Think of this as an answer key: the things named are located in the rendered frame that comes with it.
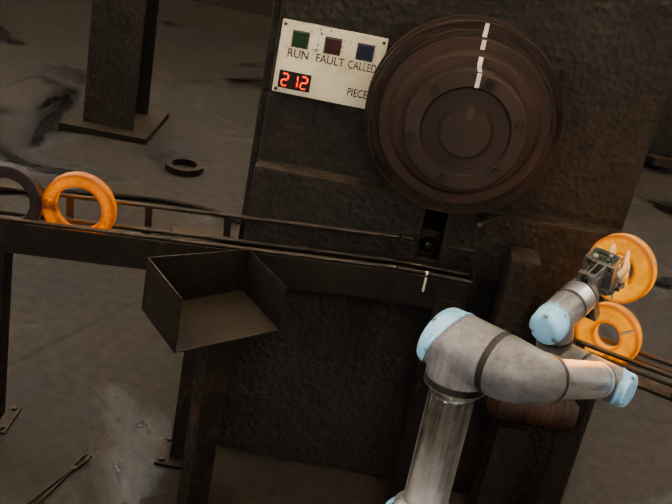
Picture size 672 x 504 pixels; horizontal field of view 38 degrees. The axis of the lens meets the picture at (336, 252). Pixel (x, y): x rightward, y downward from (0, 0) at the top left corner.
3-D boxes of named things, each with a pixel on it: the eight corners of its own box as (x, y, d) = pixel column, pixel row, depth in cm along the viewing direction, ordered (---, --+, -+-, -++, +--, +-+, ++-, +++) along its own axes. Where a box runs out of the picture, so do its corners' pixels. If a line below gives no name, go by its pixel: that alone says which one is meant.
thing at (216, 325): (119, 504, 257) (147, 256, 227) (211, 484, 271) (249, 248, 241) (147, 557, 241) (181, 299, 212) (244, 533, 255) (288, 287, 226)
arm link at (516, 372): (554, 360, 161) (648, 366, 201) (498, 332, 167) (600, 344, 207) (526, 424, 162) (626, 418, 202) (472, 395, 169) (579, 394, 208)
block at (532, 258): (485, 322, 264) (508, 241, 254) (515, 328, 264) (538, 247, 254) (488, 341, 254) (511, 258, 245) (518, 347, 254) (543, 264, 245)
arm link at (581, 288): (584, 325, 207) (550, 309, 211) (594, 315, 209) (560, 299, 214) (589, 297, 202) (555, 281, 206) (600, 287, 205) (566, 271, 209)
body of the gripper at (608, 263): (628, 257, 212) (601, 283, 204) (621, 288, 217) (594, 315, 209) (596, 243, 215) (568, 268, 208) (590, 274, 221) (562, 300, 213)
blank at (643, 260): (599, 224, 227) (593, 227, 224) (665, 244, 218) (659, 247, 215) (585, 287, 232) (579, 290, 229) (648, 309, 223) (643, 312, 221)
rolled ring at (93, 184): (74, 256, 256) (78, 251, 259) (128, 219, 251) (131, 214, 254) (26, 200, 251) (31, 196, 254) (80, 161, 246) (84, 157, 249)
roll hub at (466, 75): (393, 170, 234) (418, 55, 223) (508, 193, 235) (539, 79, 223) (392, 178, 229) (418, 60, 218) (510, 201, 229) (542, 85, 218)
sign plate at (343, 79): (272, 88, 248) (284, 17, 241) (374, 108, 248) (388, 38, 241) (271, 91, 246) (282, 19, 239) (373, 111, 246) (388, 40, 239)
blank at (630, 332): (592, 367, 244) (586, 372, 241) (573, 308, 243) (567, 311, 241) (651, 358, 233) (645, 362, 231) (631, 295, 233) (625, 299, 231)
